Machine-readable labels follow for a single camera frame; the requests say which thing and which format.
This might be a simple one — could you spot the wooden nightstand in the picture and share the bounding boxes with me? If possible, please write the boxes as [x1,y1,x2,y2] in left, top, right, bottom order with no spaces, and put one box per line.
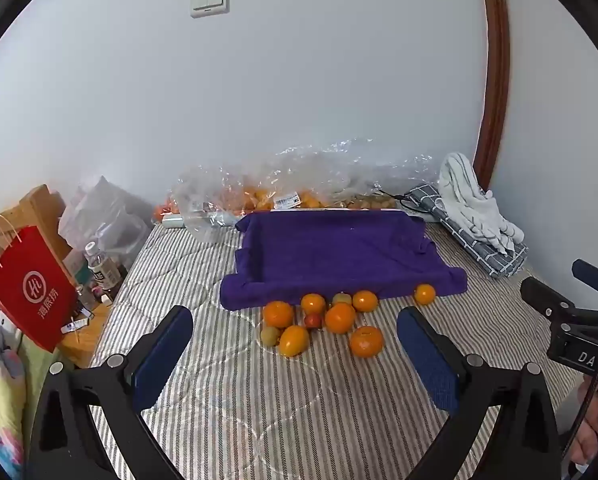
[59,280,130,368]

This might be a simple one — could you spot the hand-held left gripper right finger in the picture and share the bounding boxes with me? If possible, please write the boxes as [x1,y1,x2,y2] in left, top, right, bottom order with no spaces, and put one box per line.
[397,306,563,480]

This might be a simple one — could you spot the white light switch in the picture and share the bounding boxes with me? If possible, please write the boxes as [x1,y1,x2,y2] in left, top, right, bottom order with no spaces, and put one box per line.
[190,0,230,19]

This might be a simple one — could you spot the bagged oranges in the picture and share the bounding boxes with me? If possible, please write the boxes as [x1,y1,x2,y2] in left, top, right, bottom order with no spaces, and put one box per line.
[154,186,330,221]

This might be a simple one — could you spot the person's right hand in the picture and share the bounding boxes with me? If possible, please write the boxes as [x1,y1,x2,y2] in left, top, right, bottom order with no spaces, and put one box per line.
[564,377,598,468]

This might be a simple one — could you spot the white striped towel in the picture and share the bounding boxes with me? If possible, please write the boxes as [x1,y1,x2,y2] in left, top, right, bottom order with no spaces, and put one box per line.
[438,152,526,256]

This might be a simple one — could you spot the crinkled clear plastic bag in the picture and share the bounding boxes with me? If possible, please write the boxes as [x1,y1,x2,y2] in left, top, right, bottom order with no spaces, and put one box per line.
[279,137,440,211]

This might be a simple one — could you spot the red paper bag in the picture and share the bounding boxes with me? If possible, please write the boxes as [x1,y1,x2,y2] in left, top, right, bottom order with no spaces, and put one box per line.
[0,215,80,353]

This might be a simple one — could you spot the purple towel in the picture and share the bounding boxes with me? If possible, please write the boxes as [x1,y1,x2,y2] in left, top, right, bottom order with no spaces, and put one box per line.
[220,210,468,311]

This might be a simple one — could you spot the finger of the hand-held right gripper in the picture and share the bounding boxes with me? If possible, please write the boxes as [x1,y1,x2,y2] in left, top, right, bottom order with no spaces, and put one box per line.
[520,276,576,318]
[572,259,598,297]

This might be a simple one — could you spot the grey plastic bag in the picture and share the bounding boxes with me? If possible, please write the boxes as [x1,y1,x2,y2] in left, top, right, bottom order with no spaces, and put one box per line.
[59,176,152,271]

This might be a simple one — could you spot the bagged brown longans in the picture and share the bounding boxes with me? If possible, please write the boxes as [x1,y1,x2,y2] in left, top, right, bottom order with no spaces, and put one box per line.
[336,194,397,210]

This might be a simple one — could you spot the grey checked cloth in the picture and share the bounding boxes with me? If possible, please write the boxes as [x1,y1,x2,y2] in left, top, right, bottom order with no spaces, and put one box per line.
[409,185,530,278]

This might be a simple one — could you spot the brown wooden door frame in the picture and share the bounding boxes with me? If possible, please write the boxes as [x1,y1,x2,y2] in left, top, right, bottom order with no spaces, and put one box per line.
[472,0,511,193]

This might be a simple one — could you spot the clear water bottle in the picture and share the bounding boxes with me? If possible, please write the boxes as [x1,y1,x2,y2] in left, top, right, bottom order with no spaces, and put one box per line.
[84,241,122,291]

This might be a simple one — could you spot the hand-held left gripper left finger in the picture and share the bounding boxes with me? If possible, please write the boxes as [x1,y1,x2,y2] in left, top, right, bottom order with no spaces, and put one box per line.
[25,305,195,480]

